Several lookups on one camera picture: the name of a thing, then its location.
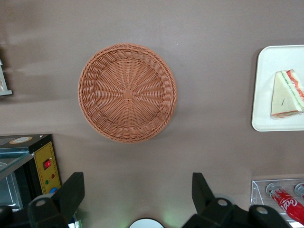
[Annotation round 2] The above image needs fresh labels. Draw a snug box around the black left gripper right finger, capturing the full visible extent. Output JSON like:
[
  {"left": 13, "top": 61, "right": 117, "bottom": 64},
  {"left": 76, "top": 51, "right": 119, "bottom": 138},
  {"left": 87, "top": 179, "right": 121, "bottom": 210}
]
[{"left": 182, "top": 172, "right": 238, "bottom": 228}]

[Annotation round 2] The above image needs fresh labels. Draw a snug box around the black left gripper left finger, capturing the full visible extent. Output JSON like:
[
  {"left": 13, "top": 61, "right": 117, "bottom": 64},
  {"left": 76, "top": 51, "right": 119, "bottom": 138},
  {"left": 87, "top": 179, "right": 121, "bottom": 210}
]
[{"left": 28, "top": 171, "right": 86, "bottom": 228}]

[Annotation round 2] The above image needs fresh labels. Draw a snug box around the triangular sandwich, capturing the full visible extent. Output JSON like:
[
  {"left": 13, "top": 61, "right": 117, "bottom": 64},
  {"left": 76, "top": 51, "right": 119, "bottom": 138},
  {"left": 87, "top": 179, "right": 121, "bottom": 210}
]
[{"left": 270, "top": 68, "right": 304, "bottom": 120}]

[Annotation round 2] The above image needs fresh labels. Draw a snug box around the grey snack tray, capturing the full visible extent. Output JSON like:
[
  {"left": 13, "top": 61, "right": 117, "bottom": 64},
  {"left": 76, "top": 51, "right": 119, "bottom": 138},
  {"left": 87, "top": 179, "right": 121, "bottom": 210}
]
[{"left": 0, "top": 46, "right": 13, "bottom": 96}]

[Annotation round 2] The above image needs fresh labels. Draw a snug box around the round brown wicker basket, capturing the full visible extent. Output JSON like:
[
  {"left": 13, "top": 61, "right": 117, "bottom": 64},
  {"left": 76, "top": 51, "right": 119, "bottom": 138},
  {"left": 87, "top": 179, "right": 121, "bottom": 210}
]
[{"left": 77, "top": 42, "right": 178, "bottom": 144}]

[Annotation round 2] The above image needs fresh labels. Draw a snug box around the beige plastic tray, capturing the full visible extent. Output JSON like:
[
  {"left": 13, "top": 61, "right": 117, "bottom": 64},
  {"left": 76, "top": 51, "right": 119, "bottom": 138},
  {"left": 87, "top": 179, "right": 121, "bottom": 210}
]
[{"left": 251, "top": 44, "right": 304, "bottom": 133}]

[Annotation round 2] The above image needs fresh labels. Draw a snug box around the black food warmer appliance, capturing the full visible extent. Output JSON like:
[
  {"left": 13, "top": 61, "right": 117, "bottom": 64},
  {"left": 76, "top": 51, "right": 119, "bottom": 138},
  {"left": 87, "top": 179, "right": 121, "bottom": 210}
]
[{"left": 0, "top": 133, "right": 62, "bottom": 214}]

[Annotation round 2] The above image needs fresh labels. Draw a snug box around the clear acrylic bottle rack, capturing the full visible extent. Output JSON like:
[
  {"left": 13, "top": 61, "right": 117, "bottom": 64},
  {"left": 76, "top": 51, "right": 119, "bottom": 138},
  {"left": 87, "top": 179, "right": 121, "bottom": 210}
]
[{"left": 250, "top": 178, "right": 304, "bottom": 228}]

